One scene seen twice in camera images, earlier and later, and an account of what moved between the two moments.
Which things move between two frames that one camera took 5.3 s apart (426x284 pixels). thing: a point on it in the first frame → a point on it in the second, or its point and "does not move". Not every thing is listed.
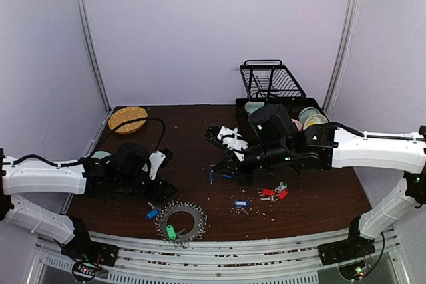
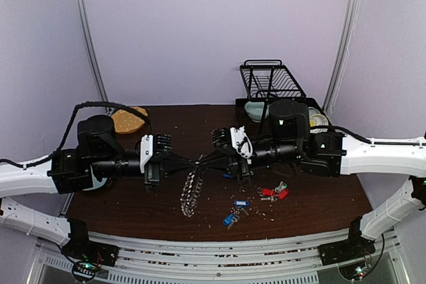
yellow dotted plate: x=125 y=114 does not move
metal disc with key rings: x=197 y=231 → x=192 y=191
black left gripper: x=157 y=194 → x=162 y=159
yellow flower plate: x=315 y=119 does not move
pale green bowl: x=307 y=112 does not move
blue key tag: x=241 y=203 does not move
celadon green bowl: x=250 y=106 does not move
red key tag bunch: x=280 y=192 does not move
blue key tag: x=211 y=177 → x=227 y=219
